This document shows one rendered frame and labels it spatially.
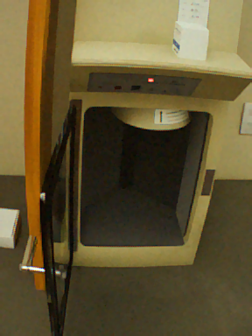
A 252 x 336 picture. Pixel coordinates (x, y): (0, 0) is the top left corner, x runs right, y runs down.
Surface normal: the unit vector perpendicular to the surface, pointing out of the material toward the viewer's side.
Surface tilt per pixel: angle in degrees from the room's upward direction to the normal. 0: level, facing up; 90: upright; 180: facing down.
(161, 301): 0
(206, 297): 0
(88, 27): 90
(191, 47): 90
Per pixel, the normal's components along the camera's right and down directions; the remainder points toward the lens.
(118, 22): 0.09, 0.54
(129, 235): 0.08, -0.84
